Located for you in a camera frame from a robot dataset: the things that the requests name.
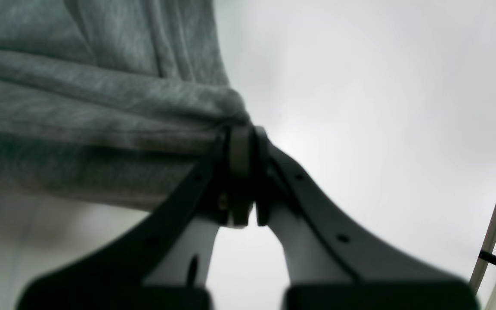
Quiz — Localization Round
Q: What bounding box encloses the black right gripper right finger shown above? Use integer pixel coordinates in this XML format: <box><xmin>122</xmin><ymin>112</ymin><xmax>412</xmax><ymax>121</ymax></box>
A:
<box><xmin>254</xmin><ymin>126</ymin><xmax>478</xmax><ymax>310</ymax></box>

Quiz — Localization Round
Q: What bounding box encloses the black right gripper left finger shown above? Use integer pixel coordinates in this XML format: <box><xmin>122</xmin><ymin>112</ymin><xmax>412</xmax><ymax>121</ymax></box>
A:
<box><xmin>17</xmin><ymin>126</ymin><xmax>255</xmax><ymax>310</ymax></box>

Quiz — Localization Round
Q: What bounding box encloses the grey T-shirt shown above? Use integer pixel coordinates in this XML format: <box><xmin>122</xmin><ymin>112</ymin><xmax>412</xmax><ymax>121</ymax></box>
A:
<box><xmin>0</xmin><ymin>0</ymin><xmax>250</xmax><ymax>210</ymax></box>

